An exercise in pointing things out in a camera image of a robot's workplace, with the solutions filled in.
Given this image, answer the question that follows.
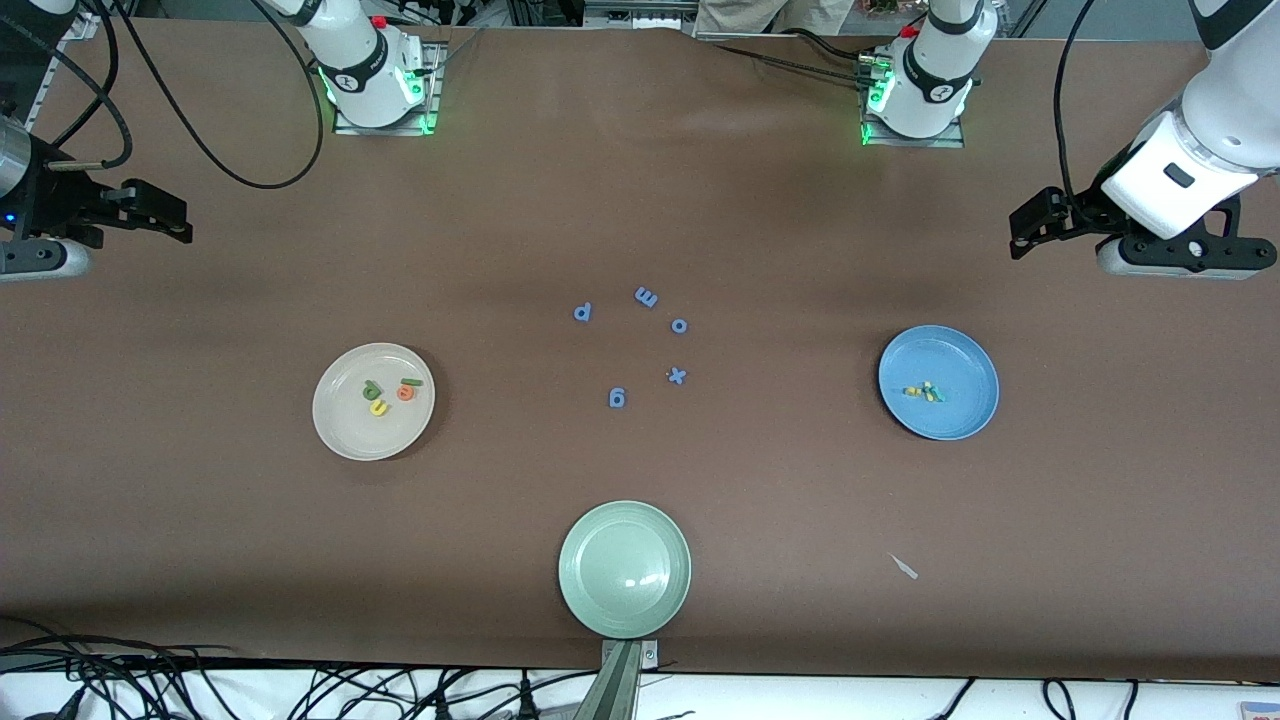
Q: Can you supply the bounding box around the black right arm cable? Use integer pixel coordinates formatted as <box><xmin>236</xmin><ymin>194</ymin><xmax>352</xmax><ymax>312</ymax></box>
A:
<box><xmin>40</xmin><ymin>0</ymin><xmax>327</xmax><ymax>191</ymax></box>

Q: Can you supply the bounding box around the green round plate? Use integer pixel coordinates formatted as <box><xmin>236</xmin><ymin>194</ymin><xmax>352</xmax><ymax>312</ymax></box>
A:
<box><xmin>558</xmin><ymin>500</ymin><xmax>693</xmax><ymax>640</ymax></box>

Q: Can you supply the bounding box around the black cable on table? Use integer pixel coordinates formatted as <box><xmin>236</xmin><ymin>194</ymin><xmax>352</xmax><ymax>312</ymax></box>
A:
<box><xmin>792</xmin><ymin>28</ymin><xmax>883</xmax><ymax>67</ymax></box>
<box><xmin>700</xmin><ymin>40</ymin><xmax>873</xmax><ymax>87</ymax></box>

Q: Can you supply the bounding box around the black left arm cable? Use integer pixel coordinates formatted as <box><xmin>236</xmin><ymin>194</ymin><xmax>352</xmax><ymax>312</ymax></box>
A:
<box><xmin>1051</xmin><ymin>0</ymin><xmax>1101</xmax><ymax>198</ymax></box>

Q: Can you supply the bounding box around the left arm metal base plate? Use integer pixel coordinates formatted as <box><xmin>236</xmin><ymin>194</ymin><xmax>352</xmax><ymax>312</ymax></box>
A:
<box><xmin>862</xmin><ymin>115</ymin><xmax>967</xmax><ymax>150</ymax></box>

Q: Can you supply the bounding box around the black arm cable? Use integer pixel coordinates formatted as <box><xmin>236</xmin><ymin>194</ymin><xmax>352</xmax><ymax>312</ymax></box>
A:
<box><xmin>40</xmin><ymin>0</ymin><xmax>327</xmax><ymax>191</ymax></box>
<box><xmin>1051</xmin><ymin>0</ymin><xmax>1101</xmax><ymax>198</ymax></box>

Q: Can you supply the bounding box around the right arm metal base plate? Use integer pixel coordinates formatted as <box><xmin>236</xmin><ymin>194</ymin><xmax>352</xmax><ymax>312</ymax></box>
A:
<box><xmin>333</xmin><ymin>100</ymin><xmax>441</xmax><ymax>136</ymax></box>

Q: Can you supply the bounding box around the grey metal camera mount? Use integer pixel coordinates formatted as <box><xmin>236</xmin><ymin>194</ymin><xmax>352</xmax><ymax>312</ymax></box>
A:
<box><xmin>574</xmin><ymin>639</ymin><xmax>662</xmax><ymax>720</ymax></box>

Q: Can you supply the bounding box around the blue round plate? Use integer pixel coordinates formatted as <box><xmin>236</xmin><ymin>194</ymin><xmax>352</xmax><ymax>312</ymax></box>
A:
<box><xmin>878</xmin><ymin>326</ymin><xmax>1001</xmax><ymax>442</ymax></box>

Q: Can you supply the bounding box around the beige round plate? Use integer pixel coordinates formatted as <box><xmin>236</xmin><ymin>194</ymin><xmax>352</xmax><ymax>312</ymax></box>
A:
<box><xmin>312</xmin><ymin>343</ymin><xmax>437</xmax><ymax>462</ymax></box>

